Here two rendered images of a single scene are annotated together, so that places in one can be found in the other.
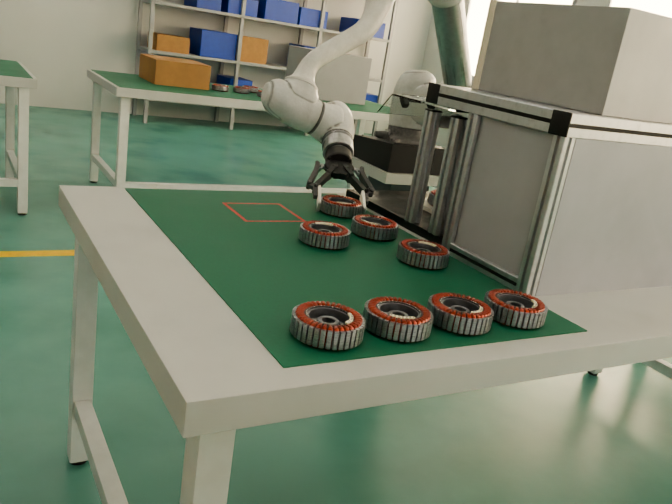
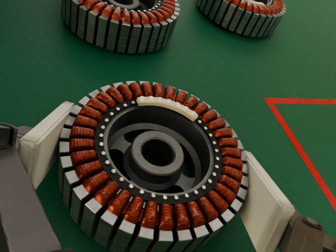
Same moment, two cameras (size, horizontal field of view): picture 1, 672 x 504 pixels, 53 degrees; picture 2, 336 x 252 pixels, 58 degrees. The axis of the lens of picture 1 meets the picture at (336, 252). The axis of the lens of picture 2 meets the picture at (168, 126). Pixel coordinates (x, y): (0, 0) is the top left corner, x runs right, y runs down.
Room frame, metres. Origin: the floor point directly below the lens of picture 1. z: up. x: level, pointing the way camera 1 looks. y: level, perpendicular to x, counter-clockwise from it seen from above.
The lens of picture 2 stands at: (1.82, 0.00, 0.92)
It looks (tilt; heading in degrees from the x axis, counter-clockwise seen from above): 45 degrees down; 179
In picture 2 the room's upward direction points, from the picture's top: 23 degrees clockwise
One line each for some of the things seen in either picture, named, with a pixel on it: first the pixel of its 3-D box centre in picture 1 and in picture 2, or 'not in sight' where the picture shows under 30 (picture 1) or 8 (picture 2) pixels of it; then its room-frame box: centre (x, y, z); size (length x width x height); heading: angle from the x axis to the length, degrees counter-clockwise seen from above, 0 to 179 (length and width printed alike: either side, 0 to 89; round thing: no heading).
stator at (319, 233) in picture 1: (324, 234); (240, 2); (1.41, 0.03, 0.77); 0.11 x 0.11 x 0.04
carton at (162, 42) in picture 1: (168, 42); not in sight; (7.68, 2.21, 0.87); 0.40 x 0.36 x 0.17; 32
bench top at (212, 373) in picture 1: (535, 255); not in sight; (1.70, -0.52, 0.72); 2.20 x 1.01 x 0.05; 122
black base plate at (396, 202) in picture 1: (480, 216); not in sight; (1.90, -0.40, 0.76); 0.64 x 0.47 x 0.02; 122
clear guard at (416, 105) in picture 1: (449, 115); not in sight; (1.81, -0.24, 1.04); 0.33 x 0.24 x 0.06; 32
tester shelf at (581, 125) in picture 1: (595, 119); not in sight; (1.64, -0.56, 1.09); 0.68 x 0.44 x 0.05; 122
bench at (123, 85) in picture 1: (260, 148); not in sight; (4.69, 0.64, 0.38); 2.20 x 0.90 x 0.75; 122
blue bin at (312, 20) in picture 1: (306, 17); not in sight; (8.55, 0.80, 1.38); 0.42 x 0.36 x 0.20; 30
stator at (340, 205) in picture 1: (341, 206); (155, 158); (1.70, 0.01, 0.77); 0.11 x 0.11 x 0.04
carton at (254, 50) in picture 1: (246, 48); not in sight; (8.17, 1.42, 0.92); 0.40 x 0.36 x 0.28; 32
